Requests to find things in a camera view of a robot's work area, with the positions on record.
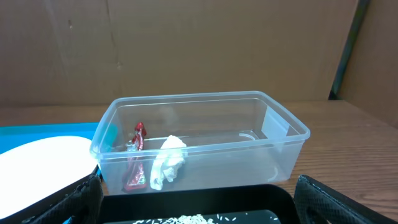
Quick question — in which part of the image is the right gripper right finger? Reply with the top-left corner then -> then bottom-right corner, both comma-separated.
294,175 -> 395,224

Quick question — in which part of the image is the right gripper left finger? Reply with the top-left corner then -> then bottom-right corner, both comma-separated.
21,174 -> 104,224

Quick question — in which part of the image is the red ketchup sachet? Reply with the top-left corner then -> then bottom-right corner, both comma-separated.
122,122 -> 147,192

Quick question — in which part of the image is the white tissue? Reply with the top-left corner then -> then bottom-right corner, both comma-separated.
150,135 -> 187,190

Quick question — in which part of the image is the black food waste tray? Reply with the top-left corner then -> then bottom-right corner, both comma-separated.
0,166 -> 301,224

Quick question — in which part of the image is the clear plastic waste bin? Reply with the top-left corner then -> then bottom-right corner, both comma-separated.
90,91 -> 310,195

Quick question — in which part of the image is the large white plate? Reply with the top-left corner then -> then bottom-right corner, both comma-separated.
1,136 -> 97,218

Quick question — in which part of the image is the teal serving tray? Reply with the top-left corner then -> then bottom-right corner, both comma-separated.
0,122 -> 103,178

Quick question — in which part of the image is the pile of white rice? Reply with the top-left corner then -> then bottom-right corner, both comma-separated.
132,213 -> 279,224

